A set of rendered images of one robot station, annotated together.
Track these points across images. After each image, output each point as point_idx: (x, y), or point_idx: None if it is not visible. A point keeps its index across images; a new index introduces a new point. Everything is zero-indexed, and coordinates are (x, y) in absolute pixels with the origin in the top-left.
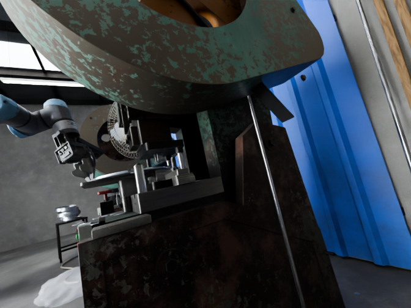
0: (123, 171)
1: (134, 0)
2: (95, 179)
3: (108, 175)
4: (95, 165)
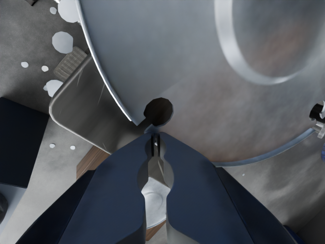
0: (304, 138)
1: None
2: (216, 162)
3: (265, 156)
4: (226, 171)
